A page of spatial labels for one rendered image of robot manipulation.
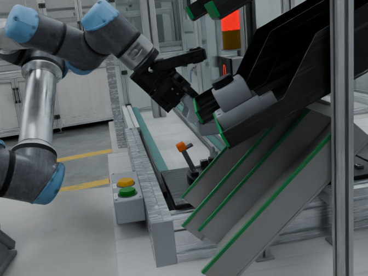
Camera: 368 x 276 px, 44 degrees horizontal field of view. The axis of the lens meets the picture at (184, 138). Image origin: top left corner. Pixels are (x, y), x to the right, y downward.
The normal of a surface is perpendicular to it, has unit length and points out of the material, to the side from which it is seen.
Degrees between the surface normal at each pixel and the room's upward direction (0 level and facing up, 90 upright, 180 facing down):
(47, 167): 55
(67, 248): 0
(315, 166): 90
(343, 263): 90
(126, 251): 0
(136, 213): 90
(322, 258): 0
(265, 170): 90
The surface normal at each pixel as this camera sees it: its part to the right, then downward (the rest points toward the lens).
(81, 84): 0.34, 0.21
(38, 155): 0.44, -0.51
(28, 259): -0.09, -0.96
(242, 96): 0.01, 0.25
